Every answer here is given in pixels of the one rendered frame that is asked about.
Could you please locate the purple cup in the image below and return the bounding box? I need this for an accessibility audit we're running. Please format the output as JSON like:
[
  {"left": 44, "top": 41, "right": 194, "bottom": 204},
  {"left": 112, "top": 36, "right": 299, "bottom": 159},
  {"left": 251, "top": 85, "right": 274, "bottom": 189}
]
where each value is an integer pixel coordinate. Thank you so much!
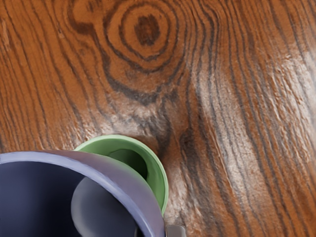
[{"left": 0, "top": 151, "right": 165, "bottom": 237}]

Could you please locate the green cup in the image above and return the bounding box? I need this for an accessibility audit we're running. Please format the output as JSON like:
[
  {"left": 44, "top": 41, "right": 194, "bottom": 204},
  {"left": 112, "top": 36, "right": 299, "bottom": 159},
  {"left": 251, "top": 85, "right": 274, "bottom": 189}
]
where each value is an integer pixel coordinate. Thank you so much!
[{"left": 74, "top": 134, "right": 169, "bottom": 216}]

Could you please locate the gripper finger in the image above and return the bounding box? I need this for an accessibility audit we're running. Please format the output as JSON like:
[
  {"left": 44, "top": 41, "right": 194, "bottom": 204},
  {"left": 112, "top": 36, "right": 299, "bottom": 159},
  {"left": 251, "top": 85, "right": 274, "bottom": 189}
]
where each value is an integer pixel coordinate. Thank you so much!
[{"left": 165, "top": 225, "right": 186, "bottom": 237}]

